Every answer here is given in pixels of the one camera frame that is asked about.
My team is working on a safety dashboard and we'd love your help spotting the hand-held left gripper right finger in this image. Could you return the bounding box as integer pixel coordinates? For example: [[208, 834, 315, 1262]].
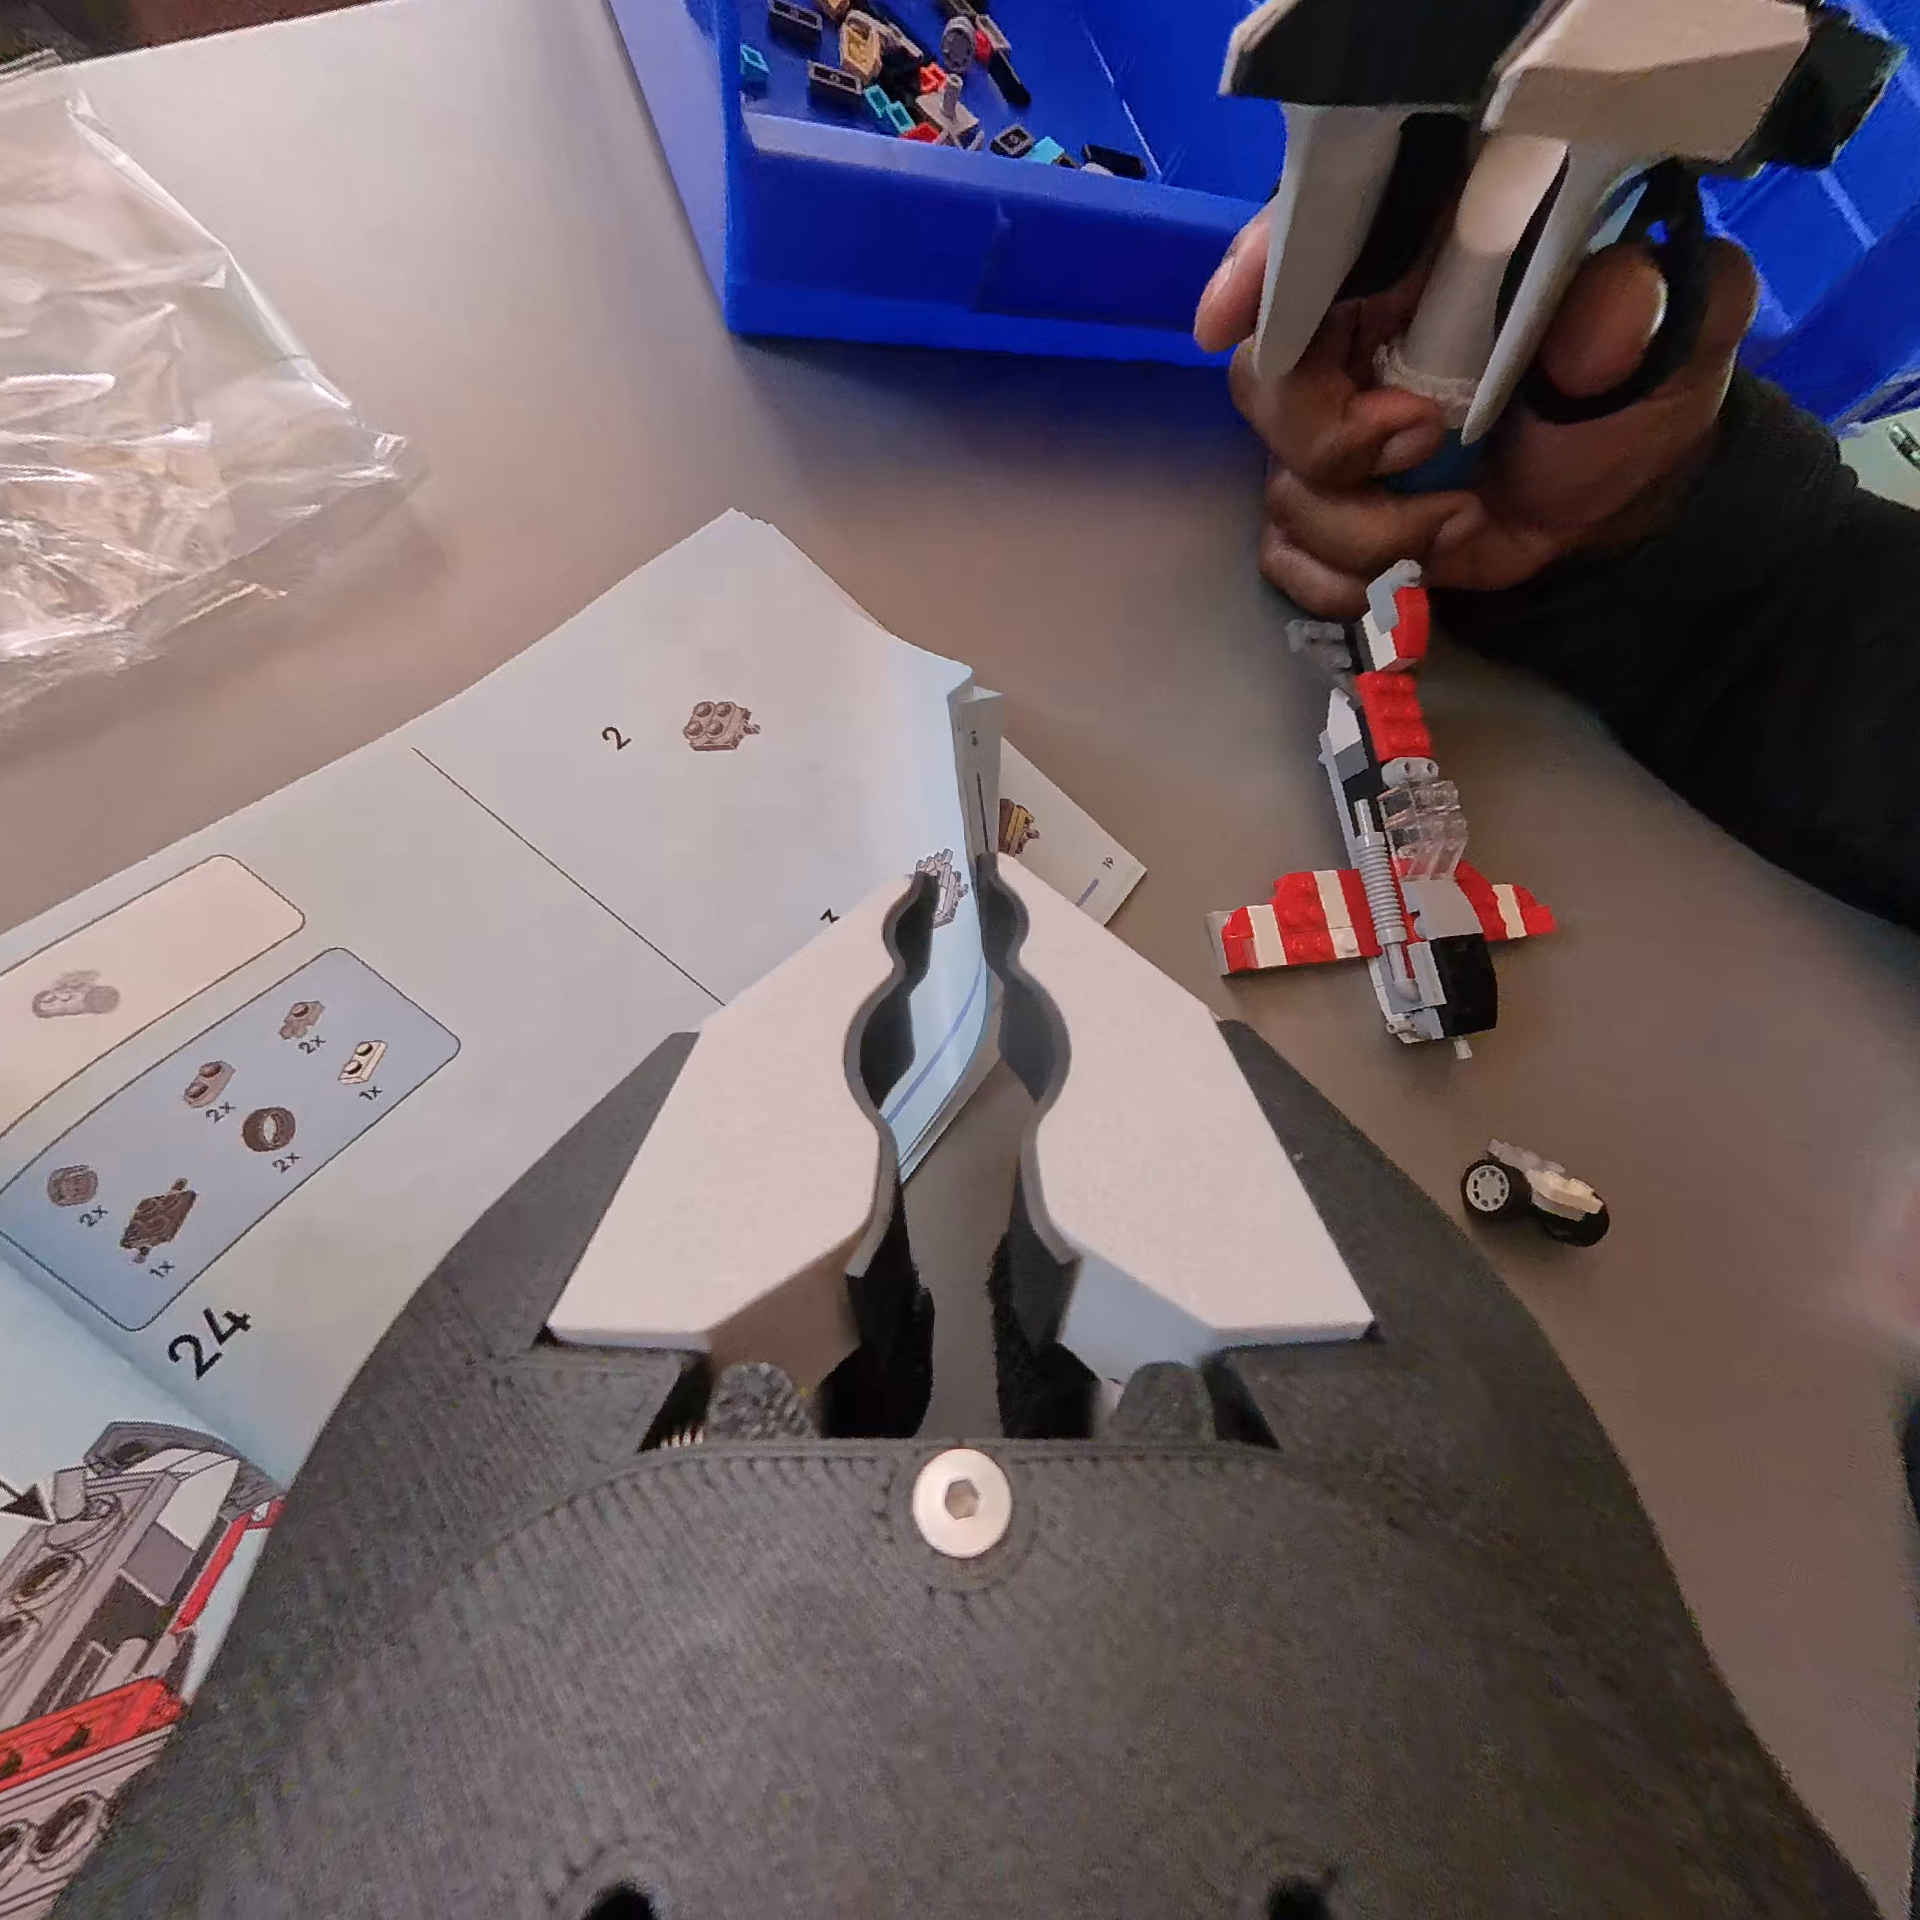
[[982, 853, 1380, 1381]]

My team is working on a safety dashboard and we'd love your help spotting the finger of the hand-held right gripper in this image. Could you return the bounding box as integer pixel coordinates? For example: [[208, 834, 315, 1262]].
[[1459, 0, 1821, 448], [1219, 0, 1537, 380]]

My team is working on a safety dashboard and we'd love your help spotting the clear plastic bag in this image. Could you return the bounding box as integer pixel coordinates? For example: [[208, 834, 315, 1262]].
[[0, 53, 415, 730]]

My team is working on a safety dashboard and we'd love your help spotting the pile of loose toy bricks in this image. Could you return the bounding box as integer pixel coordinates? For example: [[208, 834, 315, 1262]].
[[742, 0, 1154, 183]]

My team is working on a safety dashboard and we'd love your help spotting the person's right hand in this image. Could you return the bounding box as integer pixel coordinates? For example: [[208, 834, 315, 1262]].
[[1195, 203, 1764, 620]]

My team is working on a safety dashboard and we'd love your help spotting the grey desk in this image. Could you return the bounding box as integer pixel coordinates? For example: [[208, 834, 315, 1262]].
[[0, 0, 1920, 1920]]

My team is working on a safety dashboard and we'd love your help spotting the person's right forearm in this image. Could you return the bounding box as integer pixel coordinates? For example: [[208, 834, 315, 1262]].
[[1424, 366, 1920, 933]]

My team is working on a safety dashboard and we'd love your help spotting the pale blue instruction booklet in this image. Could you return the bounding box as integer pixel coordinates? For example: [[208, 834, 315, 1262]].
[[0, 510, 1150, 1824]]

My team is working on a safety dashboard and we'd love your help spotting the small toy brick wheel assembly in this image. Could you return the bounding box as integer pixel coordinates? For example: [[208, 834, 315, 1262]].
[[1463, 1140, 1612, 1249]]

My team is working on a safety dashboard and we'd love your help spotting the blue plastic bin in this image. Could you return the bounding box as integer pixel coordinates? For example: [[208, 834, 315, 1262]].
[[607, 0, 1296, 370], [1687, 142, 1920, 439]]

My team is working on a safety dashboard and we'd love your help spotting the red white toy brick model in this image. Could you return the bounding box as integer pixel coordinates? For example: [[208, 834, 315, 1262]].
[[1206, 562, 1561, 1064]]

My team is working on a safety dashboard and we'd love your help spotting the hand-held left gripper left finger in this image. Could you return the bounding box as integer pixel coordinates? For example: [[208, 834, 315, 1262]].
[[543, 877, 936, 1360]]

